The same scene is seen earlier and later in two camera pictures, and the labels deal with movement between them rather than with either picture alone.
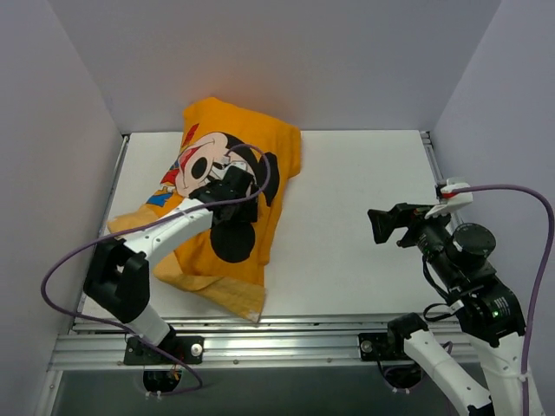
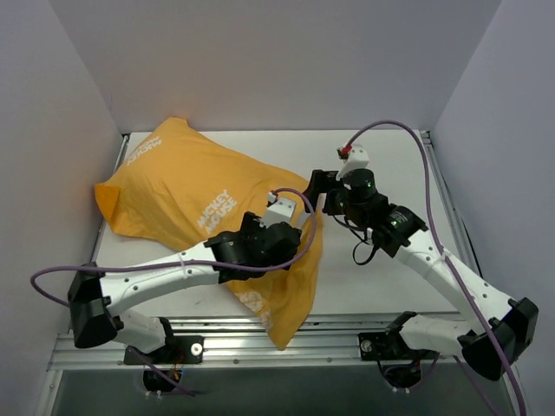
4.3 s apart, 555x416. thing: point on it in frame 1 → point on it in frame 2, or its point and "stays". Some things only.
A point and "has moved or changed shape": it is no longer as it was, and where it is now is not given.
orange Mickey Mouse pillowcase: [224, 265] has moved or changed shape
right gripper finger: [384, 223] → [321, 181]
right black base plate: [385, 345] stays
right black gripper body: [408, 224] → [323, 184]
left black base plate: [189, 349] stays
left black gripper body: [237, 182] → [285, 237]
